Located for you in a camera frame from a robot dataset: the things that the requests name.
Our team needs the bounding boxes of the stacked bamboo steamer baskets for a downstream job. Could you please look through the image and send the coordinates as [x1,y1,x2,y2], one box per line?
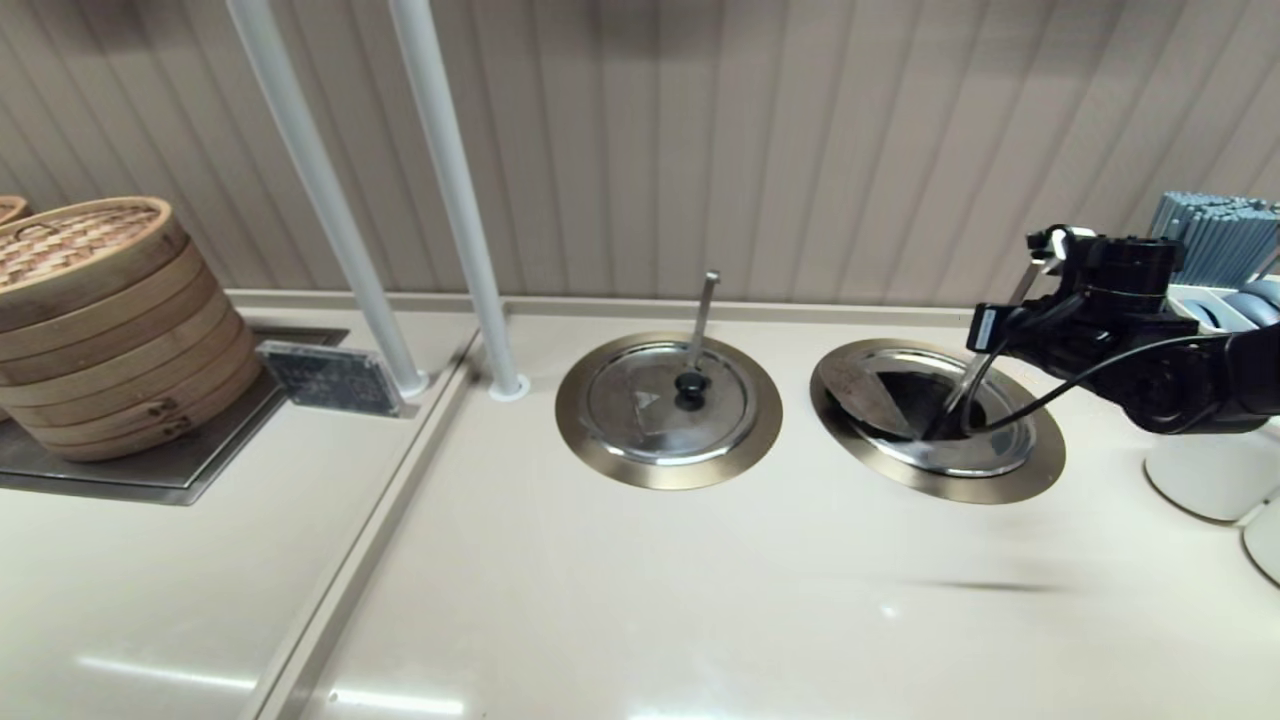
[0,195,266,463]

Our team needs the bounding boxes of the steel steamer base plate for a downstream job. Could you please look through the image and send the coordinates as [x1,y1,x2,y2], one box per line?
[0,326,351,507]

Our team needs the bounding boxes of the grey chopsticks bundle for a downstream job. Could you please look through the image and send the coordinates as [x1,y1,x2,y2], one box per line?
[1150,192,1280,289]

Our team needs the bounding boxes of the steel ladle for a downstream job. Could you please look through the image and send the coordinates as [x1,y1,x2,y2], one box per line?
[925,258,1046,441]

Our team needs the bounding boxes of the steel pot lid black knob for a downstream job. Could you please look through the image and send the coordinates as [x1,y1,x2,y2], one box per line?
[820,348,1039,479]
[585,341,758,467]

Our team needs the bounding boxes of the white metal pole with flange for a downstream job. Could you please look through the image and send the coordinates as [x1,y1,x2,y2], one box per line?
[386,0,531,402]

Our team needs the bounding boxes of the left ladle handle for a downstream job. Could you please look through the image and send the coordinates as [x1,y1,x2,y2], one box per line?
[686,270,723,371]

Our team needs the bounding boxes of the clear acrylic label sign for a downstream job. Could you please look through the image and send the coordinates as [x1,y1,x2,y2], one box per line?
[256,340,417,419]

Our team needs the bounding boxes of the white ceramic jar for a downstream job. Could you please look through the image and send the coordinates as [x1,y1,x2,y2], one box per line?
[1240,488,1280,589]
[1143,420,1280,523]

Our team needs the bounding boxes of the black camera cable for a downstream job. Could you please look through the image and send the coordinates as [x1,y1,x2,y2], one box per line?
[960,305,1221,436]

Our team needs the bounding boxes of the white cutlery holder box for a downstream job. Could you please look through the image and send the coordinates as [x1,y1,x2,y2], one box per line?
[1165,283,1280,336]

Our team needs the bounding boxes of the slanted white metal pole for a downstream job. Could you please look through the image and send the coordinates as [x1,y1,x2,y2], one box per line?
[224,0,431,398]

